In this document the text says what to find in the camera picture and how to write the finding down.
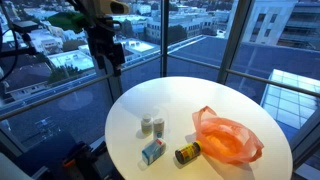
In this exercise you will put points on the metal window handrail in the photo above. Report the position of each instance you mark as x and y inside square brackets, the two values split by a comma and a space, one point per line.
[66, 92]
[266, 81]

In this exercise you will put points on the plain white pill bottle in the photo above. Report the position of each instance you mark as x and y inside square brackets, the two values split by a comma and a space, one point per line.
[158, 128]

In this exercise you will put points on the window corner post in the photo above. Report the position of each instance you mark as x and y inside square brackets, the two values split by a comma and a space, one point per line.
[165, 33]

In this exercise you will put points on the brown bottle yellow cap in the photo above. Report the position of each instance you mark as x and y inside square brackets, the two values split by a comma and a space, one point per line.
[186, 153]

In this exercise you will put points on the black camera on stand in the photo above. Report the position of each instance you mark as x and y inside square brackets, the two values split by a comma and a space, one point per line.
[25, 26]

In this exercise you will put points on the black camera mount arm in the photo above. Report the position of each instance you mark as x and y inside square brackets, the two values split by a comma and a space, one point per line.
[20, 51]

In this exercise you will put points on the white pill bottle orange label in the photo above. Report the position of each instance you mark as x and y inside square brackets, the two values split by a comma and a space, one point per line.
[146, 126]

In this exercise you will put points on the orange plastic carrier bag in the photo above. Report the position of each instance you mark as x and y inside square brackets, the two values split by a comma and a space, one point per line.
[226, 140]

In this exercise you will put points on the blue and white carton box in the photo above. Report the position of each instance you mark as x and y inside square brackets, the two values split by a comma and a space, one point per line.
[153, 151]

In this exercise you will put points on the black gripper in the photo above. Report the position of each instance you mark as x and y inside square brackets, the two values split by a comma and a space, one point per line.
[103, 40]

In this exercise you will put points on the black equipment stand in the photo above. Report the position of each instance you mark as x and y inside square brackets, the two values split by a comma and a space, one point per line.
[83, 163]

